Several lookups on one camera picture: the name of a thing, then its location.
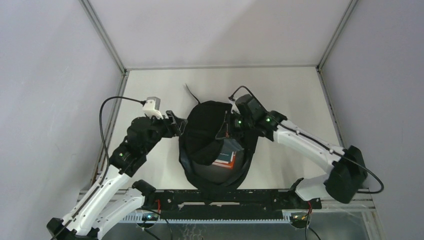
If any black student backpack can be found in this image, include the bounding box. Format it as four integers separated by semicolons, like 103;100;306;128
178;97;259;202

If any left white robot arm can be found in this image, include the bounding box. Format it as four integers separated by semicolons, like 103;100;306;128
46;110;188;240

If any teal humor book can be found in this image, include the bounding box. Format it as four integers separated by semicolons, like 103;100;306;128
215;138;244;164

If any aluminium cell frame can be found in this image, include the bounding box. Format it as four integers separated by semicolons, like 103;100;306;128
64;0;387;240

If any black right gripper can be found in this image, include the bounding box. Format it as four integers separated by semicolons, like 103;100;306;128
216;110;254;140

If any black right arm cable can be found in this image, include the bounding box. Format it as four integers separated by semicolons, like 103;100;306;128
228;85;385;240

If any black front mounting rail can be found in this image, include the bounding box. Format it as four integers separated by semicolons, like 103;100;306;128
142;189;322;219

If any orange Good Morning book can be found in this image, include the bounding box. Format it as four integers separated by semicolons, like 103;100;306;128
212;152;236;170

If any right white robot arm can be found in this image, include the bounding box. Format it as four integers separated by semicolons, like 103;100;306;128
229;111;368;208

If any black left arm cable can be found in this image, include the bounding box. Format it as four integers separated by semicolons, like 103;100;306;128
49;96;175;240

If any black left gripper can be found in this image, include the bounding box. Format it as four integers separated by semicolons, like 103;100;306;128
142;110;188;154

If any white slotted cable duct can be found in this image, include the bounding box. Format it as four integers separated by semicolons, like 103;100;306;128
118;212;292;224

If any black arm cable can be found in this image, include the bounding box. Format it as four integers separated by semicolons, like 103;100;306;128
228;85;385;240
49;96;175;240

